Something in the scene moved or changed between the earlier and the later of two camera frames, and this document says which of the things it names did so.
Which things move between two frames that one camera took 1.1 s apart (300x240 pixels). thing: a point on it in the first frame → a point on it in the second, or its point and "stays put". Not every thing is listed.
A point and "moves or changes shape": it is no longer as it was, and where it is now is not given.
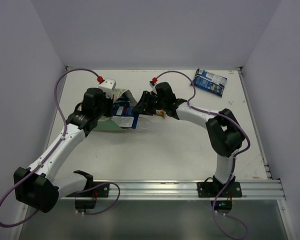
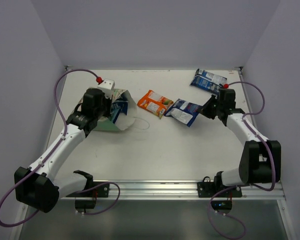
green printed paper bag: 106,123 stays put
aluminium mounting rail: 258,190 stays put
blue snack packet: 209,82 stays put
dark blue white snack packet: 125,116 moves or changes shape
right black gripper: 142,108 → 204,110
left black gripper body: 109,106 stays put
